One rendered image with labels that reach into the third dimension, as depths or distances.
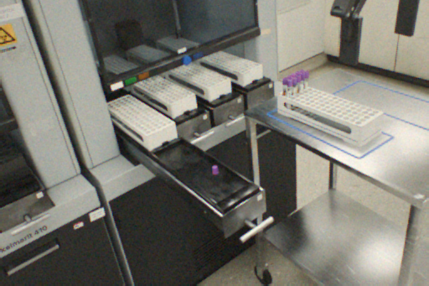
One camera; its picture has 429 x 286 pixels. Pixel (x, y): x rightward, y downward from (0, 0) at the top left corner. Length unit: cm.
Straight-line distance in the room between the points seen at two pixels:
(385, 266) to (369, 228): 18
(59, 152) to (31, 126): 12
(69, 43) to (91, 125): 25
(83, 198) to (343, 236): 95
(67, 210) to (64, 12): 54
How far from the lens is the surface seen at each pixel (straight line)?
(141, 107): 134
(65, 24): 118
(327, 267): 155
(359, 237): 166
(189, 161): 115
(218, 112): 140
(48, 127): 124
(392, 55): 340
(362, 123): 113
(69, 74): 121
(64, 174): 131
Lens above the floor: 145
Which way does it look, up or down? 31 degrees down
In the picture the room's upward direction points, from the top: 7 degrees counter-clockwise
